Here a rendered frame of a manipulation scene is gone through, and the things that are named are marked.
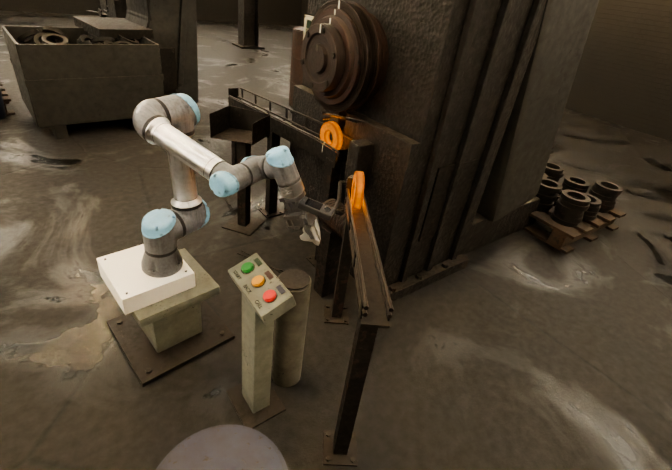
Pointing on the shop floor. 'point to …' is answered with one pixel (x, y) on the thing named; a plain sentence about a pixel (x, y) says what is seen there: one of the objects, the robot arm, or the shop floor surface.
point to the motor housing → (329, 251)
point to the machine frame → (430, 102)
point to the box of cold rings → (81, 75)
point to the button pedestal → (257, 344)
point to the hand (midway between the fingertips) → (319, 241)
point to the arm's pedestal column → (169, 340)
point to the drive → (538, 106)
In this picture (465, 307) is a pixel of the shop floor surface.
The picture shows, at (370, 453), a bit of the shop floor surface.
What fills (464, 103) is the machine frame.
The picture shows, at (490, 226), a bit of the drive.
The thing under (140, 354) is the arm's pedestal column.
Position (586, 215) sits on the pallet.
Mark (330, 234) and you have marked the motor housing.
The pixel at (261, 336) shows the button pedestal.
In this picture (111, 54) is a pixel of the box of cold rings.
